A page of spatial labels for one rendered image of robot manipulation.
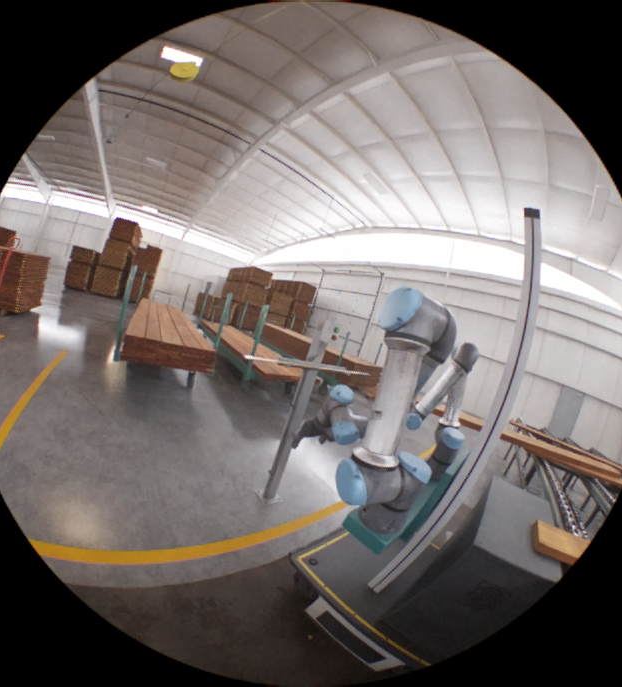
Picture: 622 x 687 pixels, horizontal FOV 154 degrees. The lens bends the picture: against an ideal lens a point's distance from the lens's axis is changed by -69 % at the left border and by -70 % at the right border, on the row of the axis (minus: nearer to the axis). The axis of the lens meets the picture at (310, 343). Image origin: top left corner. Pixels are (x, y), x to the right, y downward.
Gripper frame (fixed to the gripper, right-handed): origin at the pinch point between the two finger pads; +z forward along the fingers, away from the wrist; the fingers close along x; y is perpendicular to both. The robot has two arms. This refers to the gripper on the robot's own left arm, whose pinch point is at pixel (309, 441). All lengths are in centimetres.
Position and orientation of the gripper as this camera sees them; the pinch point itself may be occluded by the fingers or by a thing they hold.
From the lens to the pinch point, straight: 97.8
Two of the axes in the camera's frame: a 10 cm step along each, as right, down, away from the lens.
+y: -3.8, -6.0, 7.0
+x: -8.4, -0.8, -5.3
